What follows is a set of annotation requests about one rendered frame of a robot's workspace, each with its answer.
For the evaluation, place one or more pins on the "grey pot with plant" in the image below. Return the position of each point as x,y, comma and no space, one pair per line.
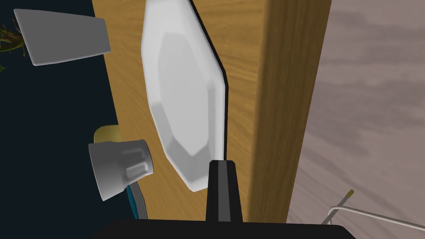
63,36

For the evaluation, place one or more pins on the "wooden table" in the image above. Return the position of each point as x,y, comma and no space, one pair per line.
282,99

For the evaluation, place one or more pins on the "teal and grey flat object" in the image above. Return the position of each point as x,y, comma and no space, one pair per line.
137,202

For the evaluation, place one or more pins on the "thin grey metal rod frame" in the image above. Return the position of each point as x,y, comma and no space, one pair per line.
372,214

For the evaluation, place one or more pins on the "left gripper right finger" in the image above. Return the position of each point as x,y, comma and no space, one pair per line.
234,196

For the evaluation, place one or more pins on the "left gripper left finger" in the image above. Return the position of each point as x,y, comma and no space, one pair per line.
213,192

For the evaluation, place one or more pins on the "grey mug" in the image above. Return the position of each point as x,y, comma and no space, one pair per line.
113,169

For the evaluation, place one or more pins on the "yellow round object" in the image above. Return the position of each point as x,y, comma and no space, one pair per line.
105,133

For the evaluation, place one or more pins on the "white octagonal plate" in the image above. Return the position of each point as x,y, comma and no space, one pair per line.
182,93

